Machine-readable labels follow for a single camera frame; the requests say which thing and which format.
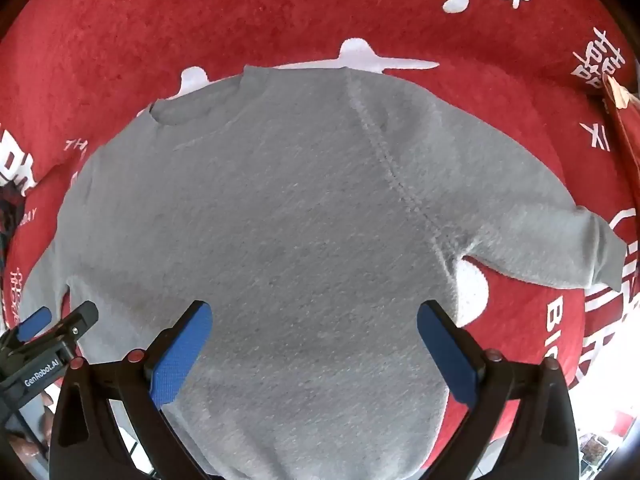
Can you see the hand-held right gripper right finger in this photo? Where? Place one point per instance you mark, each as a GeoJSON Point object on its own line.
{"type": "Point", "coordinates": [447, 355]}

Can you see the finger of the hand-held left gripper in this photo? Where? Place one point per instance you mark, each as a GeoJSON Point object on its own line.
{"type": "Point", "coordinates": [35, 322]}
{"type": "Point", "coordinates": [80, 320]}

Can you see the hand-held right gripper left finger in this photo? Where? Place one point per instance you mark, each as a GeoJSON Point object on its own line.
{"type": "Point", "coordinates": [182, 355]}

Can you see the grey sweatshirt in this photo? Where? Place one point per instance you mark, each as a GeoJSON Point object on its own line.
{"type": "Point", "coordinates": [300, 235]}

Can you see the dark red patterned cloth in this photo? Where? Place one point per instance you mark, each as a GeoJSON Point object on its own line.
{"type": "Point", "coordinates": [10, 205]}

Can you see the red printed blanket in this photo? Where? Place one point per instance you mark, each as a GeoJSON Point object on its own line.
{"type": "Point", "coordinates": [150, 35]}

